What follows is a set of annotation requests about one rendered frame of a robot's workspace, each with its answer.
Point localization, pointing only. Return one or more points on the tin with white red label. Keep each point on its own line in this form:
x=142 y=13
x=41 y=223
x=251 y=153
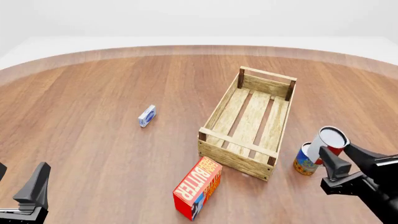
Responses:
x=332 y=138

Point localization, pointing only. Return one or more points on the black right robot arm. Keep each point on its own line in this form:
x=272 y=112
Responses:
x=387 y=205

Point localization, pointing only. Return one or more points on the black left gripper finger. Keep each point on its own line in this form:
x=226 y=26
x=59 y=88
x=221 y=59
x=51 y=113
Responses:
x=2 y=171
x=35 y=186

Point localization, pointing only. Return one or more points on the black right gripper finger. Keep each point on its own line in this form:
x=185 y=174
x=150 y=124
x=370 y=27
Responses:
x=363 y=158
x=335 y=166

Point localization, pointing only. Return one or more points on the small blue and white box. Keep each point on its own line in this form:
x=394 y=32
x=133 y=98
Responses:
x=147 y=116

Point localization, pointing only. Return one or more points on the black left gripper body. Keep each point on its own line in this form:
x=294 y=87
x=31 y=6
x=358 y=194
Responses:
x=25 y=215

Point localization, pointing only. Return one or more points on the tin with blue yellow print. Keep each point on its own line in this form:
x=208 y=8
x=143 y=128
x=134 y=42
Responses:
x=304 y=164

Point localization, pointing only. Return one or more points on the red butter box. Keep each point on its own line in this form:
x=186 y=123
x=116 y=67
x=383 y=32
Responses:
x=193 y=184

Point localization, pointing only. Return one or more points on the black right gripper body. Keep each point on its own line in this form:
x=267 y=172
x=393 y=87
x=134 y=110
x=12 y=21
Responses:
x=348 y=186

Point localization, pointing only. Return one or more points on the wooden slat tray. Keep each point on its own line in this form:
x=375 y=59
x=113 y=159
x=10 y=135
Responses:
x=248 y=121

